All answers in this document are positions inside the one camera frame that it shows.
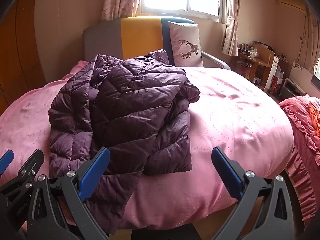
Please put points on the deer print pillow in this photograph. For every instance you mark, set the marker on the deer print pillow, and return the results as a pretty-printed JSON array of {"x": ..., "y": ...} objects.
[{"x": 183, "y": 42}]

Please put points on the red shopping bag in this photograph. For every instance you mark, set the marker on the red shopping bag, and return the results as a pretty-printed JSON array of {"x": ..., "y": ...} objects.
[{"x": 276, "y": 86}]

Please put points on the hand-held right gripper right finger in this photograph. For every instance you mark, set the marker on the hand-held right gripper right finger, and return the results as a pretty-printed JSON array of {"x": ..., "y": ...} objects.
[{"x": 226, "y": 175}]

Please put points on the grey yellow blue headboard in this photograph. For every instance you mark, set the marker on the grey yellow blue headboard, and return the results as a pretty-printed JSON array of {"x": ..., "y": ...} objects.
[{"x": 140, "y": 37}]

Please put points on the cluttered wooden desk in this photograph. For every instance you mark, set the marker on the cluttered wooden desk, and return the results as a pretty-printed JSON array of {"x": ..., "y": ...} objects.
[{"x": 262, "y": 52}]

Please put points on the pink star curtain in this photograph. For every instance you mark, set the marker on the pink star curtain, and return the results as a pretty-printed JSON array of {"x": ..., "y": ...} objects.
[
  {"x": 120, "y": 0},
  {"x": 231, "y": 30}
]

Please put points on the grey storage crate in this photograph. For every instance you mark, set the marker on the grey storage crate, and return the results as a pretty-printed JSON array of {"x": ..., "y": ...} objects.
[{"x": 291, "y": 87}]

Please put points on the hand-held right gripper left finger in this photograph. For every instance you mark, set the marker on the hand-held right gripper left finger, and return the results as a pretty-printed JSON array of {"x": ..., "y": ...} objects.
[{"x": 95, "y": 173}]

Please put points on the white side cabinet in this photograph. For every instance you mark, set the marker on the white side cabinet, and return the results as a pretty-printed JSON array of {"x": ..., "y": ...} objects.
[{"x": 273, "y": 63}]

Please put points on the red ruffled quilt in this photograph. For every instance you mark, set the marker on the red ruffled quilt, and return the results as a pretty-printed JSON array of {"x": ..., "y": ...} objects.
[{"x": 302, "y": 125}]

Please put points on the grey bed rail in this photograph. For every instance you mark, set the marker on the grey bed rail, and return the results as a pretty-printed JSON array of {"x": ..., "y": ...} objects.
[{"x": 217, "y": 61}]

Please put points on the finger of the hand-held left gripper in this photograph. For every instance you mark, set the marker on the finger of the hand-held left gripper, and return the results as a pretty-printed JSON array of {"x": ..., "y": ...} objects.
[
  {"x": 33, "y": 160},
  {"x": 6, "y": 161}
]

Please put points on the pink bed cover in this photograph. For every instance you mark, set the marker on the pink bed cover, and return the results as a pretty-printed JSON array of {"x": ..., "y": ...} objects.
[{"x": 225, "y": 120}]

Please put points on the purple quilted down jacket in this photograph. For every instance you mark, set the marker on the purple quilted down jacket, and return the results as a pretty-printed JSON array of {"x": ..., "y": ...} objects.
[{"x": 130, "y": 100}]

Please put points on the beige side curtain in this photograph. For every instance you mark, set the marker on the beige side curtain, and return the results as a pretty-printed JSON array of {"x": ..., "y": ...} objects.
[{"x": 313, "y": 37}]

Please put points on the wooden wardrobe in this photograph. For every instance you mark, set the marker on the wooden wardrobe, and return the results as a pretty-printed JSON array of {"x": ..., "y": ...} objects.
[{"x": 17, "y": 55}]

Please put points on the small side window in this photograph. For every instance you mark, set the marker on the small side window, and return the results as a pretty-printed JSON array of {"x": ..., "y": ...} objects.
[{"x": 317, "y": 71}]

